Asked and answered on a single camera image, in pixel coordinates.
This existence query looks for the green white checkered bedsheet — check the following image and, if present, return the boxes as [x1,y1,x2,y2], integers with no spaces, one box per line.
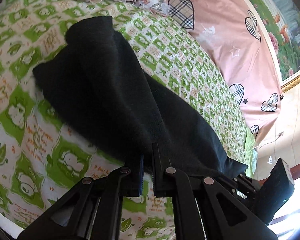
[0,0,247,228]

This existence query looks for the dark navy pants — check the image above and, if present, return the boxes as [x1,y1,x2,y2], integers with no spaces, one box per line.
[33,16,247,178]

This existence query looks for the light green blanket edge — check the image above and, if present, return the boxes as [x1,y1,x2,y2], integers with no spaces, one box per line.
[244,127,257,178]

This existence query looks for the pink quilt with plaid hearts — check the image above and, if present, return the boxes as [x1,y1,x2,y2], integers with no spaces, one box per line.
[166,0,282,144]

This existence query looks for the framed landscape painting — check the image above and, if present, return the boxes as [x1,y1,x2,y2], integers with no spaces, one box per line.
[248,0,300,92]

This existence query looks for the white wall cable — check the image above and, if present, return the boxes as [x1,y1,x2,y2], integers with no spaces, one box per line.
[255,131,285,151]

